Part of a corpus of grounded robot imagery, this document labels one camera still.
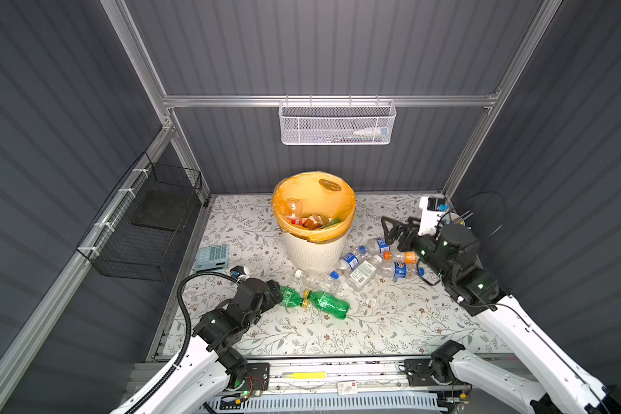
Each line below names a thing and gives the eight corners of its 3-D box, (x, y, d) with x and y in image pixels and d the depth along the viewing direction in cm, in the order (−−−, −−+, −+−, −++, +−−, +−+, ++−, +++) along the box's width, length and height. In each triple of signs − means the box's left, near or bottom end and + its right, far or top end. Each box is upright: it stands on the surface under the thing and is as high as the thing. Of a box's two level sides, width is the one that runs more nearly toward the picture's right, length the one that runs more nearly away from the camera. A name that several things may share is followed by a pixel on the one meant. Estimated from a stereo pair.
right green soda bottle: (301, 306, 89) (300, 299, 84) (306, 293, 92) (305, 286, 87) (346, 322, 86) (348, 315, 81) (350, 308, 89) (352, 301, 84)
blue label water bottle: (337, 269, 97) (338, 262, 94) (356, 247, 104) (357, 240, 100) (348, 277, 95) (349, 270, 92) (366, 254, 101) (368, 248, 98)
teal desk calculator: (196, 271, 98) (194, 268, 96) (201, 251, 104) (198, 247, 102) (227, 268, 99) (225, 265, 97) (229, 248, 105) (227, 244, 103)
